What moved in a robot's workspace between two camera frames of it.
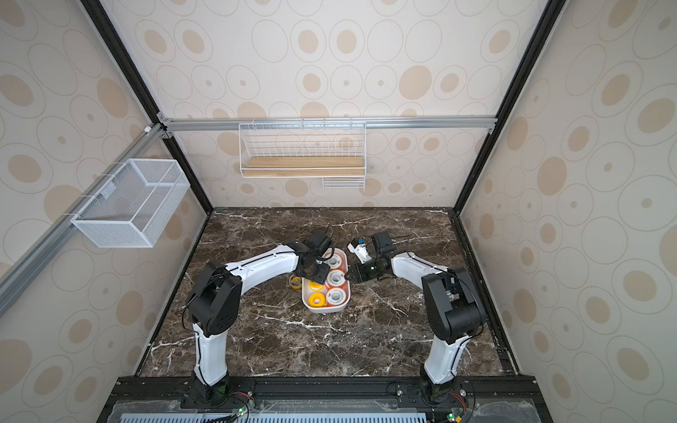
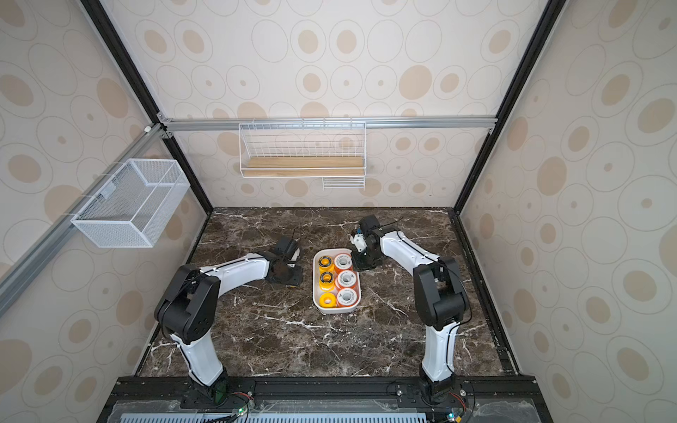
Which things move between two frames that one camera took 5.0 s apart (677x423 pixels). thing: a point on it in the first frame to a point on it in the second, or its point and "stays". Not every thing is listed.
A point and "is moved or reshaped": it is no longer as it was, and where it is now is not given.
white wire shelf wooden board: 330,151 stays
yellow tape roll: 316,296 to 327,300
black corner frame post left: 136,75 stays
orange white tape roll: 335,261 is moved or reshaped
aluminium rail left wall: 16,278 stays
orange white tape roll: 336,296 to 347,298
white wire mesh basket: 131,207 stays
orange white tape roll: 336,278 is moved or reshaped
